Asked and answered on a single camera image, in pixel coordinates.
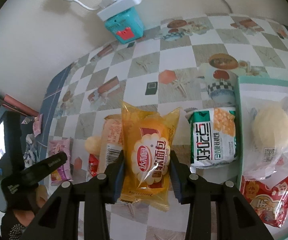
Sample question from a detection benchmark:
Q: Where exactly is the large red snack bag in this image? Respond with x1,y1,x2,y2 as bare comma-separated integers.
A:
240,176,288,228

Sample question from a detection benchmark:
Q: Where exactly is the pink snack bag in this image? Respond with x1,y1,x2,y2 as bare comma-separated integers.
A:
49,138,72,186

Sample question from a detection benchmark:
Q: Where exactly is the small red candy packet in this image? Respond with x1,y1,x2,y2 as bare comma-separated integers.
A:
88,154,99,177

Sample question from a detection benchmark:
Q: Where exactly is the clear round bun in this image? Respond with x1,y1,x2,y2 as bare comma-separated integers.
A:
242,96,288,180

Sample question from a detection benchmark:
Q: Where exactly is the small cream round bun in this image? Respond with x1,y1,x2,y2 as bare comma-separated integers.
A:
84,136,101,156

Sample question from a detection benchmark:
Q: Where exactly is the white green cracker packet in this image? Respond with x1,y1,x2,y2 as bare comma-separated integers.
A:
186,107,238,168

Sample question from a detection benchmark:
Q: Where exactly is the orange striped bread packet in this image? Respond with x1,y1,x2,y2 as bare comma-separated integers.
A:
97,114,123,173

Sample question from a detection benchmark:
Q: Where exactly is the yellow soft bread packet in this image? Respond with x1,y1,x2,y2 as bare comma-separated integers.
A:
121,102,180,211

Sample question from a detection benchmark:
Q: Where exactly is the person's left hand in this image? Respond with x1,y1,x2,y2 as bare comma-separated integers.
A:
12,185,48,227

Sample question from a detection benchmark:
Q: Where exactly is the crumpled blue white wrapper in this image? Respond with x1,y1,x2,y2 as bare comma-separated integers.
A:
23,134,40,168

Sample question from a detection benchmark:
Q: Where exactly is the small pink candy packet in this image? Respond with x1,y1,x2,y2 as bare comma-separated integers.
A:
32,114,43,138

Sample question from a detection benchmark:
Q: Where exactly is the silver foil wrapper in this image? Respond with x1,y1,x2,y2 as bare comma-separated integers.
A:
22,116,35,125

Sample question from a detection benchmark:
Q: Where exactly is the teal rimmed white tray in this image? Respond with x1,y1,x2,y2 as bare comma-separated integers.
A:
235,76,288,239

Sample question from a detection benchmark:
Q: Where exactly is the checkered patterned tablecloth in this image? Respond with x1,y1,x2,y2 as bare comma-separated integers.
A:
38,14,288,182

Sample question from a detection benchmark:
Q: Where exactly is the teal toy box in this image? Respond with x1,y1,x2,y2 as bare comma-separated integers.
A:
104,7,144,44

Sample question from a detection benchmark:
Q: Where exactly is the white power strip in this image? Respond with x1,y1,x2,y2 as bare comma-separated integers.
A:
97,0,142,22

